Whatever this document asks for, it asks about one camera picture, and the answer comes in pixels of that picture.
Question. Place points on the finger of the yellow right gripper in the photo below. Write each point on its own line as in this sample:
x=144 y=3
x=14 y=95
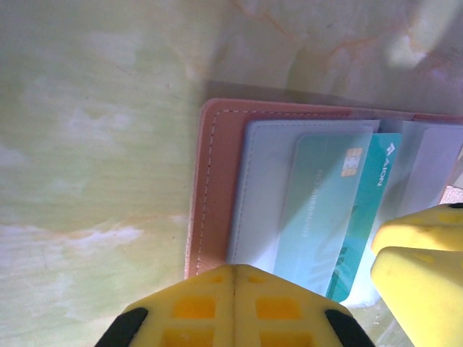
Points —
x=427 y=296
x=427 y=231

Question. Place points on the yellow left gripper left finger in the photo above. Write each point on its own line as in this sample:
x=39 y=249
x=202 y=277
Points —
x=195 y=314

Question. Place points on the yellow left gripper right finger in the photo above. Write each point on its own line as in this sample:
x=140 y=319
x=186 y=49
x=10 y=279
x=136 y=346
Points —
x=282 y=314

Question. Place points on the teal credit card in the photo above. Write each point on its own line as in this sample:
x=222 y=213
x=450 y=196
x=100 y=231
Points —
x=369 y=217

